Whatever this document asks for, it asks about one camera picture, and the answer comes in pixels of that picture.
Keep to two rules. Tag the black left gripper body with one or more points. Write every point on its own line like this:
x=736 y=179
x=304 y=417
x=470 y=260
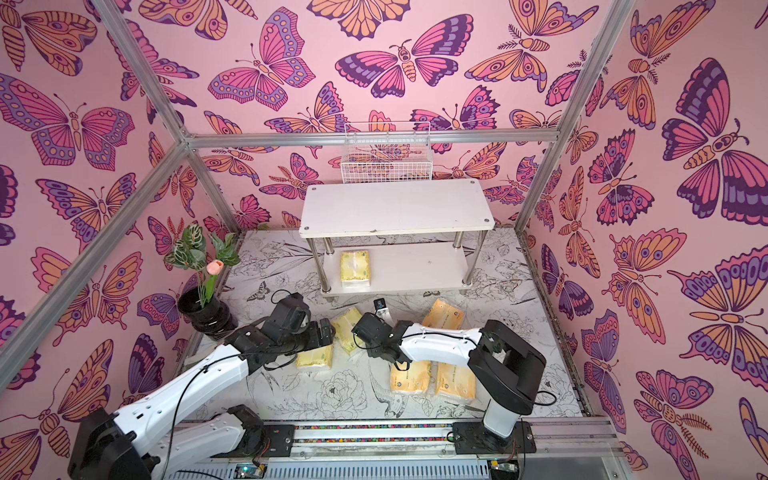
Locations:
x=308 y=338

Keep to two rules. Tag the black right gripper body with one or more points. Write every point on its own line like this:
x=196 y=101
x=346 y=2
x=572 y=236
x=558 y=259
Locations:
x=365 y=330

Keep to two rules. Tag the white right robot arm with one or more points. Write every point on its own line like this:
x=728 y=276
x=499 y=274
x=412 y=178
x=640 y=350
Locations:
x=506 y=365

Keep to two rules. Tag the yellow floral tissue pack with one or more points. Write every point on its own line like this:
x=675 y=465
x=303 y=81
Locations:
x=355 y=268
x=319 y=359
x=343 y=325

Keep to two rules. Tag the green artificial plant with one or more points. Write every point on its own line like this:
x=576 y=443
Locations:
x=194 y=250

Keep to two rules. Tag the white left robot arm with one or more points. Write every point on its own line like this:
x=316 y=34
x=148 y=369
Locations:
x=123 y=444

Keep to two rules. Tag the orange tissue pack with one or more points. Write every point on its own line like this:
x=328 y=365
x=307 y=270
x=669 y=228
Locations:
x=455 y=382
x=413 y=378
x=443 y=315

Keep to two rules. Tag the black ribbed vase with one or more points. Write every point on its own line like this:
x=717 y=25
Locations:
x=215 y=320

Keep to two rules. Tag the white two-tier shelf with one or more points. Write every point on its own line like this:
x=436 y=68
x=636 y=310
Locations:
x=413 y=232

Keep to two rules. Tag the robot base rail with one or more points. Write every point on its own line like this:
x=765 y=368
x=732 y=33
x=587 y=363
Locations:
x=543 y=448

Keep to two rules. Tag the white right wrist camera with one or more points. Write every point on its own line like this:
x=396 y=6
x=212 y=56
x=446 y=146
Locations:
x=382 y=311

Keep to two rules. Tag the aluminium frame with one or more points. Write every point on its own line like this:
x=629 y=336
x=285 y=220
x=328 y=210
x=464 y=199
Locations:
x=42 y=318

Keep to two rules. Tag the white wire basket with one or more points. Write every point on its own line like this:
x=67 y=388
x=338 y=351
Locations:
x=388 y=151

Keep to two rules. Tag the pink tulip flower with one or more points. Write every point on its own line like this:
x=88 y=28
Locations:
x=215 y=267

